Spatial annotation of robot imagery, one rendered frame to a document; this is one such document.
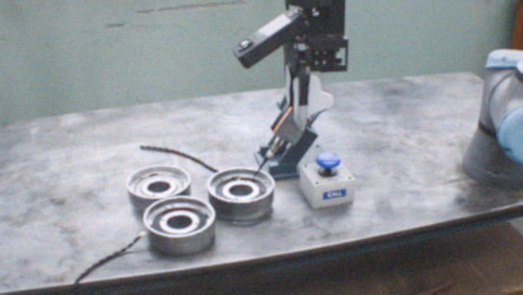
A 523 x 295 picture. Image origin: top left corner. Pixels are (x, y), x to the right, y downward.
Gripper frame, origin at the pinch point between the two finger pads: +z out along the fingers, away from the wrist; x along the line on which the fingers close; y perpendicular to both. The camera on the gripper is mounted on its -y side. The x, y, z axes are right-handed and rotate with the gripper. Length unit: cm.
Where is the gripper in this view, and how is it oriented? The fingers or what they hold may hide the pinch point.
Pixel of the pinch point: (294, 119)
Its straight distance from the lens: 92.4
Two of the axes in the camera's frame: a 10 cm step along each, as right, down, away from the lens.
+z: 0.1, 8.9, 4.6
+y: 9.8, -1.1, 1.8
